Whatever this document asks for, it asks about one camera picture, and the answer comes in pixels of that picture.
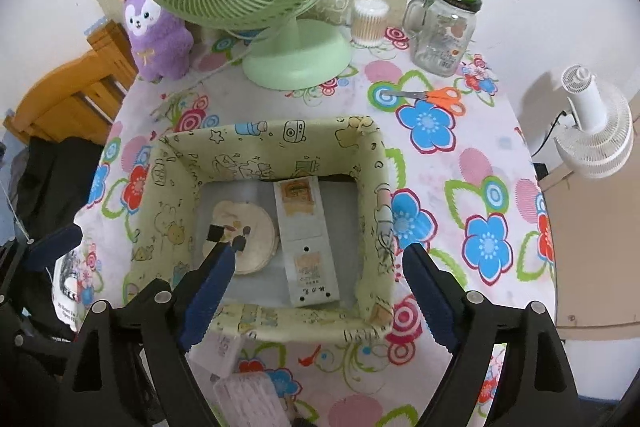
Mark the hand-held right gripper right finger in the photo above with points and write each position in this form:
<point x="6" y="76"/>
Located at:
<point x="430" y="302"/>

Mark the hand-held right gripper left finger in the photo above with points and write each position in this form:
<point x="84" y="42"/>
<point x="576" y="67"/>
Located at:
<point x="207" y="294"/>

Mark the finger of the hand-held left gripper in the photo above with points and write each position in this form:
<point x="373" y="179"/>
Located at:
<point x="52" y="247"/>

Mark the round cream pad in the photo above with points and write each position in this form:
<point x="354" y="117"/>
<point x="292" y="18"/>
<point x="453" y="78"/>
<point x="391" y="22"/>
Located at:
<point x="250" y="227"/>

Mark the white rectangular box orange label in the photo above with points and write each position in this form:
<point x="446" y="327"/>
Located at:
<point x="305" y="242"/>

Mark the clear box of floss picks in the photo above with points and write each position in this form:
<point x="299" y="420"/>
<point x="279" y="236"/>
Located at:
<point x="247" y="402"/>

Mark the yellow printed fabric storage box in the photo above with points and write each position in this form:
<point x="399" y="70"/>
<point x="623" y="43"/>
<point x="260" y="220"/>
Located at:
<point x="165" y="187"/>

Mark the white printed plastic bag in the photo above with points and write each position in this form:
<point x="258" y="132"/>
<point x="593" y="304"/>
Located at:
<point x="67" y="292"/>

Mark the white paper packet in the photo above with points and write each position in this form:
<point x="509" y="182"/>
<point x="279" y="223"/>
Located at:
<point x="220" y="349"/>

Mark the dark cloth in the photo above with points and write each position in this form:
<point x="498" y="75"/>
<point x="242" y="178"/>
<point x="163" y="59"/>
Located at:
<point x="55" y="187"/>

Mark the floral tablecloth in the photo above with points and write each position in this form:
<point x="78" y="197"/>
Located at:
<point x="450" y="162"/>

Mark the wooden chair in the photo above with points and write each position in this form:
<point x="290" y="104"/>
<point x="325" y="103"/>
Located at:
<point x="65" y="92"/>

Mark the brown cardboard box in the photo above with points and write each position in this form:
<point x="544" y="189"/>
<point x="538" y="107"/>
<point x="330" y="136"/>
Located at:
<point x="590" y="257"/>

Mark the purple plush toy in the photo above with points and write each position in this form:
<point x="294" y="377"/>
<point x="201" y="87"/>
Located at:
<point x="160" y="42"/>

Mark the white clip fan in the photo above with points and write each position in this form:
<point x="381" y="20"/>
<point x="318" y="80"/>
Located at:
<point x="595" y="132"/>

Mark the glass mug jar green lid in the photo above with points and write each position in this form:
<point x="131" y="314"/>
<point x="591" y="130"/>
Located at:
<point x="442" y="37"/>

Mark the cotton swab container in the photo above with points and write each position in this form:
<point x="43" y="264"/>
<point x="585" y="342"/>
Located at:
<point x="369" y="24"/>

